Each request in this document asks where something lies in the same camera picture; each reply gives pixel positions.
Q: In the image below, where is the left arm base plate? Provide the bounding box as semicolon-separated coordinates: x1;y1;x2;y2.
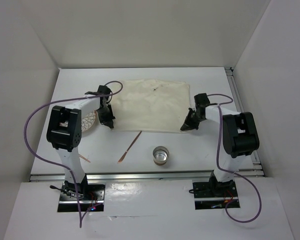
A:
57;183;106;213

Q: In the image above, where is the aluminium front rail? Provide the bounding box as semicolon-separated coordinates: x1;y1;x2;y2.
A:
29;168;263;182

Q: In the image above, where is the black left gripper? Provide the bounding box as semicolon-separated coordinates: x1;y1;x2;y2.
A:
95;103;115;128

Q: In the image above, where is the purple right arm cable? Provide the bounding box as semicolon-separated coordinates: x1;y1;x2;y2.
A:
206;93;262;223

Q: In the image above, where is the copper fork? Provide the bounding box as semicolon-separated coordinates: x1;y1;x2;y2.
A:
79;154;91;163

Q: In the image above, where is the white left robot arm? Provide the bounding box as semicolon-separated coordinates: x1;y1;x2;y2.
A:
46;85;115;200

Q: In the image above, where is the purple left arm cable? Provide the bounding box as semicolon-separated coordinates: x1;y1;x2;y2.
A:
23;80;124;228

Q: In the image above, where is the cream cloth napkin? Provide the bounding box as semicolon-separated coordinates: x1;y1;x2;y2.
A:
110;79;191;133

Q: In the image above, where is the metal cup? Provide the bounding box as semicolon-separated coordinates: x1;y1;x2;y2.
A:
152;146;170;166

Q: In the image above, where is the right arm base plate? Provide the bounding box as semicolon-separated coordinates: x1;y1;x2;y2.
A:
188;181;241;210

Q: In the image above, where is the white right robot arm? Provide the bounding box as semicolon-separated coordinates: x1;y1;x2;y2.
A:
180;93;260;197

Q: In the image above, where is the aluminium right side rail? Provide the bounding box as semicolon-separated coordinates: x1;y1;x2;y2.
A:
222;67;262;166

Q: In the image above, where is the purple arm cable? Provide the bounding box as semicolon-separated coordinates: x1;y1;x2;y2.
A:
23;80;124;228
206;93;262;223

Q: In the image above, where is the floral patterned ceramic plate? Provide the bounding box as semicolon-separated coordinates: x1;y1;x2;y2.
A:
81;111;97;133

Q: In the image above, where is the copper knife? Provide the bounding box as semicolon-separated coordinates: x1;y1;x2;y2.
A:
117;131;142;164

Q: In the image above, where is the aluminium rail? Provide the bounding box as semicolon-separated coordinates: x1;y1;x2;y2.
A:
222;67;262;166
29;168;263;182

